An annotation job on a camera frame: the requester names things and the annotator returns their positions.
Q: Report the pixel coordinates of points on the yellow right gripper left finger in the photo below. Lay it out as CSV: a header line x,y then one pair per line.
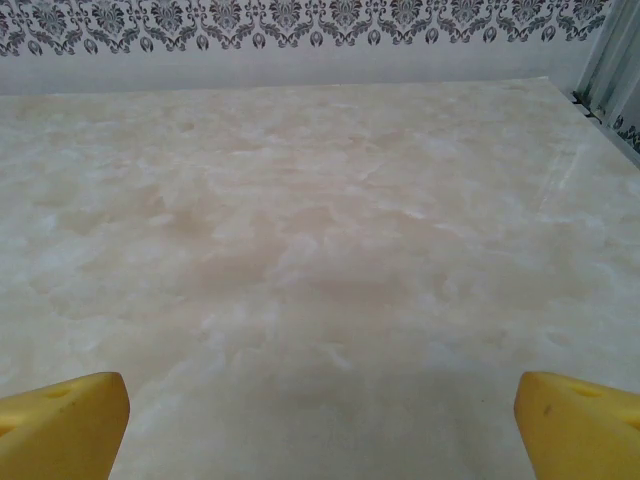
x,y
60,430

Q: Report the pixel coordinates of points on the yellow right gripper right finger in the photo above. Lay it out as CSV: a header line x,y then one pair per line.
x,y
585,435

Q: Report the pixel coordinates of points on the aluminium enclosure frame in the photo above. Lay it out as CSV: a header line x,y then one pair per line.
x,y
615,50

